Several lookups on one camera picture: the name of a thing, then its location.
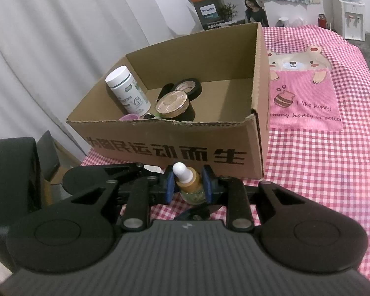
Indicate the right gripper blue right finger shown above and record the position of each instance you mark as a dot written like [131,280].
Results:
[237,197]

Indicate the gold lid cream jar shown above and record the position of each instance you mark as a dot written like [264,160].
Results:
[176,106]

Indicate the white pill bottle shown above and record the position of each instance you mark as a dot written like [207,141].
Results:
[128,92]

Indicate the pink checkered tablecloth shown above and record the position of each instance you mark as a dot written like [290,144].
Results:
[291,105]

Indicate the pink lid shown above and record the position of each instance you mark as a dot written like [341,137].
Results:
[129,117]

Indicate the white curtain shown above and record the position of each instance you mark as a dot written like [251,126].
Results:
[52,52]

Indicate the water dispenser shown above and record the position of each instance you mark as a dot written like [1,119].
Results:
[348,19]

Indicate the white plastic bag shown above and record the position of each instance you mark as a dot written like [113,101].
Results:
[285,22]

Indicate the green tube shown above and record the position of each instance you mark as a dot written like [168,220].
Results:
[151,116]

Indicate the green dropper bottle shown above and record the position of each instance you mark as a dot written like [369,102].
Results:
[189,183]

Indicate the black tape roll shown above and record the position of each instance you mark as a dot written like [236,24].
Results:
[192,87]

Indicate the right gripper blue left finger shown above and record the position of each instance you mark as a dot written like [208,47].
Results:
[136,191]

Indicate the red thermos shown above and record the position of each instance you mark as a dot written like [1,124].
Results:
[322,21]

